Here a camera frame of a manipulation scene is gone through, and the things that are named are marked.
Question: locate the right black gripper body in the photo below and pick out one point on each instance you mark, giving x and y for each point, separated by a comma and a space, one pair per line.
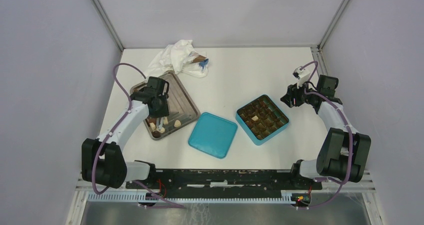
301, 95

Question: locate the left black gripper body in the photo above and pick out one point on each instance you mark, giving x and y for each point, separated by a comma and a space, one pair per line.
163, 109

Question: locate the stainless steel tray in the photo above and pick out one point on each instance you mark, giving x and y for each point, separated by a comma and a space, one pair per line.
181, 106

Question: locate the teal chocolate box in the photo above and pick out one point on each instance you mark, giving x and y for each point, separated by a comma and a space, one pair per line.
271, 119

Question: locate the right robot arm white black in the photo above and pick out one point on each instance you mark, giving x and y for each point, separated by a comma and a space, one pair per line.
344, 152

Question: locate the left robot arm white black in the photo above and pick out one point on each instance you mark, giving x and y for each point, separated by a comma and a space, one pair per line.
102, 160

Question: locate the white crumpled cloth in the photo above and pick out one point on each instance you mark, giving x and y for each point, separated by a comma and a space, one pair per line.
175, 57

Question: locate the teal box lid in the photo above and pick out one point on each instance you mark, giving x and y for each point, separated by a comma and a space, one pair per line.
213, 135

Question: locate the brown blue wrapper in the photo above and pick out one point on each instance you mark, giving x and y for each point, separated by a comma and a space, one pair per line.
196, 58

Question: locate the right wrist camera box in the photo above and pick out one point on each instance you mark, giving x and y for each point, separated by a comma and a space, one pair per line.
303, 75

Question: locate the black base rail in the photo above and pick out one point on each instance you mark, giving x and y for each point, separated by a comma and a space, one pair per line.
227, 183

